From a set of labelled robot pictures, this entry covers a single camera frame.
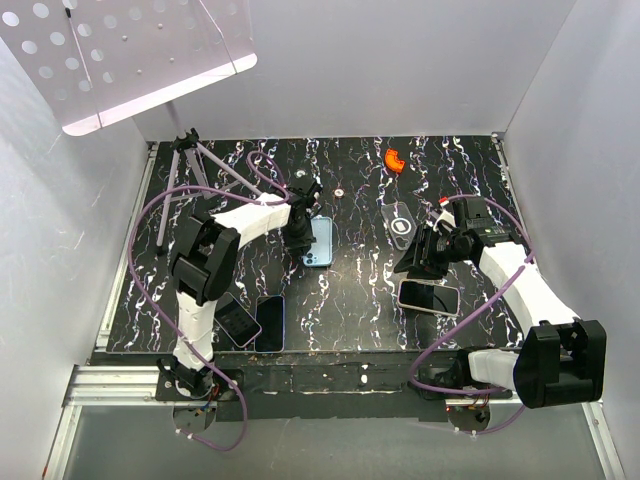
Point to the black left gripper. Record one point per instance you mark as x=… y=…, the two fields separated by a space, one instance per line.
x=301 y=245

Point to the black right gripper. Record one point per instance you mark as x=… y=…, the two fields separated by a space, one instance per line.
x=427 y=267

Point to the blue phone case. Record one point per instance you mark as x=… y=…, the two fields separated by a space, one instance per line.
x=321 y=250

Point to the pink phone case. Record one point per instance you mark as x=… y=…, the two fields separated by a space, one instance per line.
x=401 y=295

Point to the lilac phone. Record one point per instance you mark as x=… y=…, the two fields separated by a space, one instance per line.
x=239 y=325

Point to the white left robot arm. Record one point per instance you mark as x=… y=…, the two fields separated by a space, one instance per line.
x=203 y=265

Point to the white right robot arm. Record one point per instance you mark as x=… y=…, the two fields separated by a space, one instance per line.
x=562 y=358

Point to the clear magnetic phone case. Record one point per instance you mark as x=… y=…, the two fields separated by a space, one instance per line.
x=400 y=224

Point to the purple edged black phone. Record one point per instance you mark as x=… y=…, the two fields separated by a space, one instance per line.
x=270 y=315

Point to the orange curved plastic part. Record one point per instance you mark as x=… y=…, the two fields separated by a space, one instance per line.
x=393 y=162

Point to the perforated music stand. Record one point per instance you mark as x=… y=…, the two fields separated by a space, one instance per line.
x=98 y=63

